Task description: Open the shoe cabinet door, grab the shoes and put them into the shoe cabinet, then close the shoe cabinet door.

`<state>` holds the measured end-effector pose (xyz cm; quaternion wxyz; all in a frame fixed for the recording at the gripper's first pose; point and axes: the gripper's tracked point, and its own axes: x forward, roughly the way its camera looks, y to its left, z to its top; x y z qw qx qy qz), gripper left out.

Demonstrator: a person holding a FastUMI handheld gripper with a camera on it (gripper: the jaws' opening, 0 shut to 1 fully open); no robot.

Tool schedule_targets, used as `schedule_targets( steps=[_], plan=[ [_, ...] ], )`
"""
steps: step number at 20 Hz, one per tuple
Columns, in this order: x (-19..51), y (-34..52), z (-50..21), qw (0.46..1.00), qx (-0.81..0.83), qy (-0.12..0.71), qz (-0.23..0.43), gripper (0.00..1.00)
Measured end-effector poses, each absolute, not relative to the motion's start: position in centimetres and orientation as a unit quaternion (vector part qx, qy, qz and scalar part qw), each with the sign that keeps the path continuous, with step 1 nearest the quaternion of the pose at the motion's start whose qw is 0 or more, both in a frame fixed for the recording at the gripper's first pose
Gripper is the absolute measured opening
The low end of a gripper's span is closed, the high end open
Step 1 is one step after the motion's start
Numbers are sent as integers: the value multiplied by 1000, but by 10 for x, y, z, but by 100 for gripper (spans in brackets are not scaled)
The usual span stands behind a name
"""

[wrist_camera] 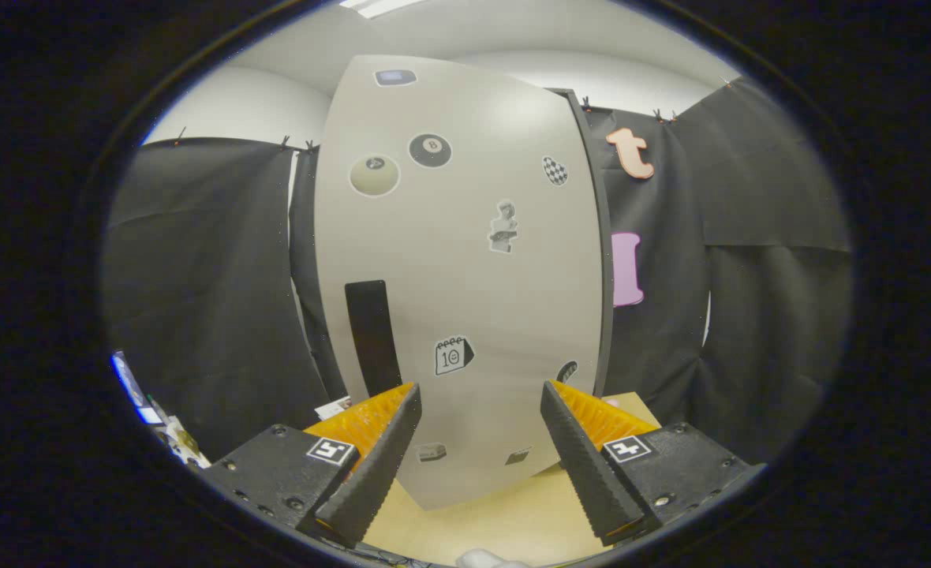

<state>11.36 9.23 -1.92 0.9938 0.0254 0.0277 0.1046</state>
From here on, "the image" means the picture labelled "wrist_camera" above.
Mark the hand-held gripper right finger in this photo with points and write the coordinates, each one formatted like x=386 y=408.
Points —
x=588 y=473

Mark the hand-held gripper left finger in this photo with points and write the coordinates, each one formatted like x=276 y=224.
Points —
x=379 y=473

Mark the grey shoe cabinet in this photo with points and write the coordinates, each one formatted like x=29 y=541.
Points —
x=604 y=260

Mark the white boxed book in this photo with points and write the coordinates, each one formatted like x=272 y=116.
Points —
x=333 y=408

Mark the white soft object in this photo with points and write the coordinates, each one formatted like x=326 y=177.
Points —
x=489 y=560

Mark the black backdrop cloth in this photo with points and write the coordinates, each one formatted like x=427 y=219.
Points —
x=749 y=331

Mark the colourful clutter pile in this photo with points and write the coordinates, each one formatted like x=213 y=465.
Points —
x=166 y=426

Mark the long ceiling light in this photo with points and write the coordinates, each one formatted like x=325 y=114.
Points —
x=379 y=6

